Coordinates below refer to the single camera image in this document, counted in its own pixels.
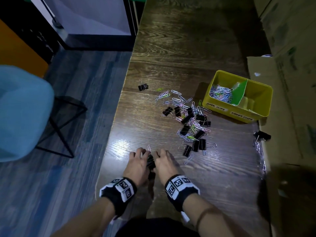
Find person's left hand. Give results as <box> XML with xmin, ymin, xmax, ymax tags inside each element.
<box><xmin>122</xmin><ymin>147</ymin><xmax>151</xmax><ymax>188</ymax></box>

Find small heap of paper clips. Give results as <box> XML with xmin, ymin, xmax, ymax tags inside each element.
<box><xmin>209</xmin><ymin>84</ymin><xmax>234</xmax><ymax>104</ymax></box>

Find black shelf unit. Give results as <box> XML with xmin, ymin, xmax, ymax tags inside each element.
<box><xmin>0</xmin><ymin>0</ymin><xmax>61</xmax><ymax>65</ymax></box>

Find wooden table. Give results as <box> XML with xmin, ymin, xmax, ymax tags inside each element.
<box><xmin>95</xmin><ymin>0</ymin><xmax>271</xmax><ymax>237</ymax></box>

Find brown cardboard box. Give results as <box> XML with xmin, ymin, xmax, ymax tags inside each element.
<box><xmin>247</xmin><ymin>0</ymin><xmax>316</xmax><ymax>237</ymax></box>

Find yellow divided sorting bin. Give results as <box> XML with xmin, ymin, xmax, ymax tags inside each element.
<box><xmin>202</xmin><ymin>70</ymin><xmax>274</xmax><ymax>124</ymax></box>

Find person's black clothing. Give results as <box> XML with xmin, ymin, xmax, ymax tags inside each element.
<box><xmin>115</xmin><ymin>217</ymin><xmax>200</xmax><ymax>237</ymax></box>

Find light blue chair seat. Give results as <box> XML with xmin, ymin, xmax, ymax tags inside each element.
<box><xmin>0</xmin><ymin>65</ymin><xmax>55</xmax><ymax>163</ymax></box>

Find person's left forearm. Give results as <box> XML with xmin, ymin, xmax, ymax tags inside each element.
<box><xmin>50</xmin><ymin>197</ymin><xmax>116</xmax><ymax>237</ymax></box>

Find pile of coloured paper clips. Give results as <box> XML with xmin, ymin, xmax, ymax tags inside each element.
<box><xmin>147</xmin><ymin>87</ymin><xmax>213</xmax><ymax>166</ymax></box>

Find person's right forearm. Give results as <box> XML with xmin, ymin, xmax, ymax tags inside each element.
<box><xmin>182</xmin><ymin>194</ymin><xmax>250</xmax><ymax>237</ymax></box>

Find group of black binder clips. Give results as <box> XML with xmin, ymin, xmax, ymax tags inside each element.
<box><xmin>162</xmin><ymin>106</ymin><xmax>218</xmax><ymax>158</ymax></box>

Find white cabinet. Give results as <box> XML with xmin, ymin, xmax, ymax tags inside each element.
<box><xmin>29</xmin><ymin>0</ymin><xmax>136</xmax><ymax>52</ymax></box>

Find black wristband with markers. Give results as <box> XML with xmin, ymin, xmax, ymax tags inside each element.
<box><xmin>99</xmin><ymin>177</ymin><xmax>138</xmax><ymax>218</ymax></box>
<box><xmin>165</xmin><ymin>174</ymin><xmax>200</xmax><ymax>212</ymax></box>

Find handful of black binder clips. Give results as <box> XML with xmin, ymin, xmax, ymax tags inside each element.
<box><xmin>147</xmin><ymin>154</ymin><xmax>156</xmax><ymax>171</ymax></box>

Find person's right hand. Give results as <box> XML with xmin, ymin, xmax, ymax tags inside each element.
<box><xmin>154</xmin><ymin>148</ymin><xmax>181</xmax><ymax>187</ymax></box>

